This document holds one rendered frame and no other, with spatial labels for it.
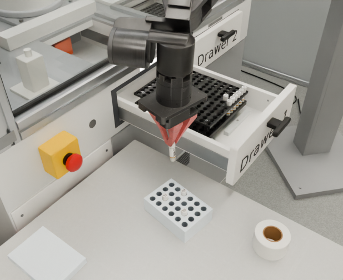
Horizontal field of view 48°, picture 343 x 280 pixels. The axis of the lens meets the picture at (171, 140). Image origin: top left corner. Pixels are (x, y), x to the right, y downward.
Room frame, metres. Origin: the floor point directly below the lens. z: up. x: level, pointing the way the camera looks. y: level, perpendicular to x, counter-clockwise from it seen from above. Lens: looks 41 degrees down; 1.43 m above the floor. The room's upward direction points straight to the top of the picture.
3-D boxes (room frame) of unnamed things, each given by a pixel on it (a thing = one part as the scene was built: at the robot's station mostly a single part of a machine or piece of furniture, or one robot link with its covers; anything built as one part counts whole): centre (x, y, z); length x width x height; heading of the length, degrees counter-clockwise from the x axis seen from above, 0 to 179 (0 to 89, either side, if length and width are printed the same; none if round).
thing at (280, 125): (0.66, -0.23, 0.91); 0.07 x 0.04 x 0.01; 143
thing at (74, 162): (0.58, 0.20, 0.88); 0.04 x 0.03 x 0.04; 143
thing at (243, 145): (0.68, -0.21, 0.87); 0.29 x 0.02 x 0.11; 143
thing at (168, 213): (0.53, -0.01, 0.78); 0.12 x 0.08 x 0.04; 45
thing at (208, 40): (1.12, -0.14, 0.87); 0.29 x 0.02 x 0.11; 143
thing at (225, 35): (1.11, -0.16, 0.91); 0.07 x 0.04 x 0.01; 143
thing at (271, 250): (0.45, -0.20, 0.78); 0.07 x 0.07 x 0.04
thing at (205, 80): (0.80, -0.05, 0.87); 0.22 x 0.18 x 0.06; 53
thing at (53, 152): (0.60, 0.23, 0.88); 0.07 x 0.05 x 0.07; 143
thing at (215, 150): (0.81, -0.04, 0.86); 0.40 x 0.26 x 0.06; 53
